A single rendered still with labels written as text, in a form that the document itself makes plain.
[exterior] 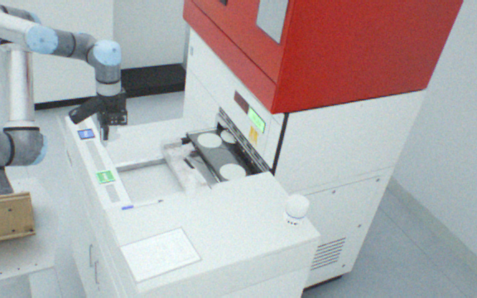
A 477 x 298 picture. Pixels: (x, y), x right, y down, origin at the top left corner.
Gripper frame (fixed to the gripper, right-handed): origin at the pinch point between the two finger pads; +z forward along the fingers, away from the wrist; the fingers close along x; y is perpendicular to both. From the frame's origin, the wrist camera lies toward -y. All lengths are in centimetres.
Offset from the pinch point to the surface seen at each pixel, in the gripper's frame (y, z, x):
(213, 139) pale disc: 51, 21, 17
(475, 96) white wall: 207, 20, 11
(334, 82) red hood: 78, -22, -15
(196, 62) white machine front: 59, 6, 56
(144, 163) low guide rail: 20.9, 26.6, 17.0
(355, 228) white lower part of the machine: 118, 66, -16
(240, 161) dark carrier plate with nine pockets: 55, 21, 0
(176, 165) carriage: 30.8, 22.7, 7.8
